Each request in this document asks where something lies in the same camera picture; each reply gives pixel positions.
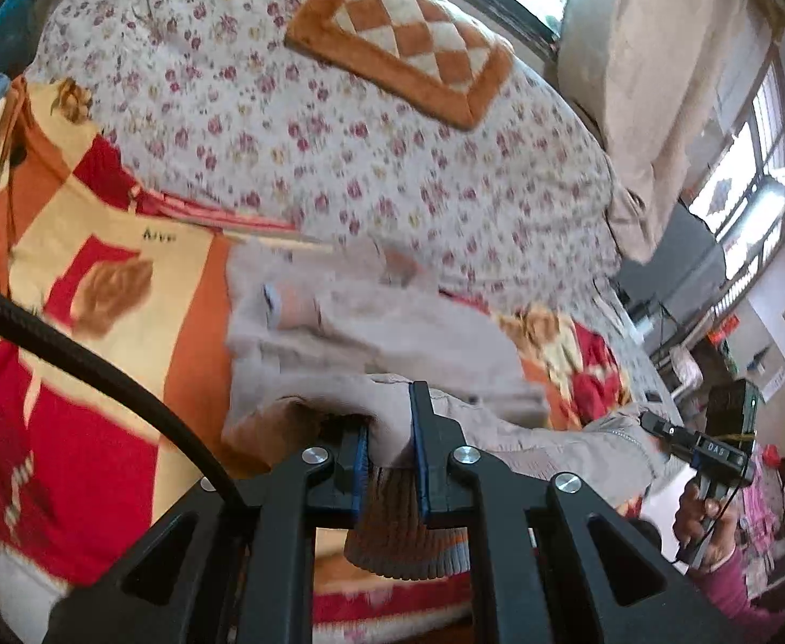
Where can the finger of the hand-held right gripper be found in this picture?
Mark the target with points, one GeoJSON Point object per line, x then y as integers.
{"type": "Point", "coordinates": [657, 426]}

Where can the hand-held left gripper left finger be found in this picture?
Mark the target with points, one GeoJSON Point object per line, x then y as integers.
{"type": "Point", "coordinates": [359, 473]}

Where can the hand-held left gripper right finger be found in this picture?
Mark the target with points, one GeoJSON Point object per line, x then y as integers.
{"type": "Point", "coordinates": [422, 456]}

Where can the beige jacket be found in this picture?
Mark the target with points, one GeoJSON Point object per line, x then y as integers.
{"type": "Point", "coordinates": [392, 335]}

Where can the person's right forearm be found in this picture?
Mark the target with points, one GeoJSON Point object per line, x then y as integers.
{"type": "Point", "coordinates": [735, 590]}

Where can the person's right hand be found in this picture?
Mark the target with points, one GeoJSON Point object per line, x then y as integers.
{"type": "Point", "coordinates": [691, 526]}

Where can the pink floral cloth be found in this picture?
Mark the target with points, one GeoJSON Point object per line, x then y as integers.
{"type": "Point", "coordinates": [765, 516]}

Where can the dark monitor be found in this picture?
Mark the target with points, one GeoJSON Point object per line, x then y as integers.
{"type": "Point", "coordinates": [674, 248]}

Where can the barred window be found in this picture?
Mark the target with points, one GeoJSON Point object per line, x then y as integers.
{"type": "Point", "coordinates": [755, 174]}

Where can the orange red printed blanket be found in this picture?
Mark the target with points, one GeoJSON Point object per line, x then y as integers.
{"type": "Point", "coordinates": [97, 456]}

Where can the floral quilt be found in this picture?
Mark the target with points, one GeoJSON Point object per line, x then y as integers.
{"type": "Point", "coordinates": [365, 147]}

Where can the beige curtain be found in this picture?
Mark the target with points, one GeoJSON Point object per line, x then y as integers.
{"type": "Point", "coordinates": [661, 80]}

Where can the orange checkered cushion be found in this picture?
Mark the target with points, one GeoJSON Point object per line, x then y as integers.
{"type": "Point", "coordinates": [399, 33]}

